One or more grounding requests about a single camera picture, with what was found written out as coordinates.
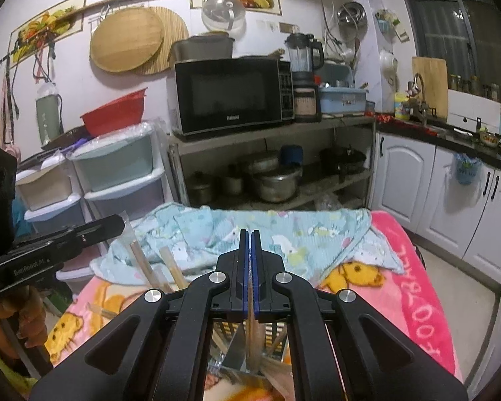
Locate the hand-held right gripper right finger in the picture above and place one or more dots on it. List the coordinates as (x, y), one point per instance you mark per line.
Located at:
(263, 275)

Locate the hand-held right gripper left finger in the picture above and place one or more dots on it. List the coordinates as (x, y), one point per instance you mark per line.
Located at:
(238, 275)

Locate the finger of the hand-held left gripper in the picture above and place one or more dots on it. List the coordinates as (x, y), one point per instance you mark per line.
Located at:
(92, 232)

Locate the long wooden chopstick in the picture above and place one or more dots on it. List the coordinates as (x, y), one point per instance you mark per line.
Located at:
(251, 342)
(173, 267)
(141, 263)
(275, 378)

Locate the green perforated chopstick holder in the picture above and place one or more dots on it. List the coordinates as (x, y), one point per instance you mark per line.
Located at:
(227, 336)

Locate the person's left hand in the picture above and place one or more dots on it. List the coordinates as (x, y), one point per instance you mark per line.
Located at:
(32, 313)

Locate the plastic drawer storage unit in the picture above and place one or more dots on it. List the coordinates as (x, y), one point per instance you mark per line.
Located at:
(46, 188)

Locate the light blue printed cloth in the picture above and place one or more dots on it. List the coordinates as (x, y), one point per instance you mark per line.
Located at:
(300, 234)

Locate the pink hanging cloth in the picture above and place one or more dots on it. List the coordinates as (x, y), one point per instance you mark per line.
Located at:
(9, 133)

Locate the plastic drawer cabinet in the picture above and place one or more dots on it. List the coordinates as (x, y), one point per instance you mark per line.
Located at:
(117, 163)

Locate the black tray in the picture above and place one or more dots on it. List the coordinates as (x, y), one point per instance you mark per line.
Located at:
(64, 138)

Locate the small lidded steel pot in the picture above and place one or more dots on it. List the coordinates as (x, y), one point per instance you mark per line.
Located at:
(234, 181)

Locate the large steel pot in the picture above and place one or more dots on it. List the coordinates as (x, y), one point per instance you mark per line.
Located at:
(277, 179)

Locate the flat lidded steel pan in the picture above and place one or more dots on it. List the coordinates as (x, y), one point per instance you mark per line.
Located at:
(259, 161)

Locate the red plastic basin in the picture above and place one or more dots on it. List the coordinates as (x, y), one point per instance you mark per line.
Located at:
(115, 112)

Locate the blue round container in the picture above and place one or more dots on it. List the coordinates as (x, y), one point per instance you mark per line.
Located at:
(290, 154)

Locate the pink printed blanket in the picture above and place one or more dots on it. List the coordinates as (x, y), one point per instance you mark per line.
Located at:
(401, 259)

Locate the black pan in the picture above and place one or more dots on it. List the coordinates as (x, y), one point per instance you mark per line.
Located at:
(344, 158)

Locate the metal shelf rack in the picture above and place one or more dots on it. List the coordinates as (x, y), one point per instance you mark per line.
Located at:
(342, 122)

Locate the black microwave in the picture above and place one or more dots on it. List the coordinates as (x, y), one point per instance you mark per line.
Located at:
(234, 92)

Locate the white kitchen cabinets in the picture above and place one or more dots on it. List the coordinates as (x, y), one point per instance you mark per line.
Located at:
(442, 200)

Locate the round wooden board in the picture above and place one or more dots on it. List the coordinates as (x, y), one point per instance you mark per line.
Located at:
(125, 39)

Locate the light blue dish box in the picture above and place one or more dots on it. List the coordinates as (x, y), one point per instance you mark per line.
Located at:
(342, 94)

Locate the round bamboo mat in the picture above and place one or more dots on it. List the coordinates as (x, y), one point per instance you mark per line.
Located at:
(173, 37)

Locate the grey lidded container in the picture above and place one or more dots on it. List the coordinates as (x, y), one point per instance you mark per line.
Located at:
(202, 46)

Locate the yellow container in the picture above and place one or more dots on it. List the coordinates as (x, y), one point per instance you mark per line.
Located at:
(401, 106)

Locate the black blender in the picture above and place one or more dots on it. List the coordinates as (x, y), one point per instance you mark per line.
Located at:
(302, 58)

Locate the black kitchen countertop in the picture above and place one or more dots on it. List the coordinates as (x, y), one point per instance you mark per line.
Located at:
(442, 135)

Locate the blue plastic bag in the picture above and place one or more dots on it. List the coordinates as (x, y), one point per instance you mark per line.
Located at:
(467, 169)

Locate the metal faucet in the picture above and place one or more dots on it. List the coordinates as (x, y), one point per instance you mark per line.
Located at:
(419, 100)

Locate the white hanging bowl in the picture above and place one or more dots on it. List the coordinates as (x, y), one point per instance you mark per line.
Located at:
(387, 62)

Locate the wooden cutting board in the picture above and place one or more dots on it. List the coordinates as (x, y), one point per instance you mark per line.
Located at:
(432, 85)

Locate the clear plastic dome cover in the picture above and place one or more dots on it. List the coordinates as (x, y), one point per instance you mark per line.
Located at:
(223, 10)

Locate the patterned bowl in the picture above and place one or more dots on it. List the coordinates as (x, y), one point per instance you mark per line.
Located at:
(489, 138)

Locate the hanging steel bowl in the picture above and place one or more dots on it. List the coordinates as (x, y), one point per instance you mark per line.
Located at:
(353, 14)

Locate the hanging green white bundle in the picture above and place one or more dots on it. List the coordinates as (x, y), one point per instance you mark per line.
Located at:
(390, 23)

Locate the row of glass jars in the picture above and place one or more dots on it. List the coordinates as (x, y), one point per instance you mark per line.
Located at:
(484, 85)

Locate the dark window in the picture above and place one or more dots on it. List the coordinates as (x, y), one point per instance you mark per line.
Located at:
(463, 29)

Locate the tilted fruit wall poster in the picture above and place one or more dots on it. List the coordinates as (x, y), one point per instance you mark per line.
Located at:
(46, 25)

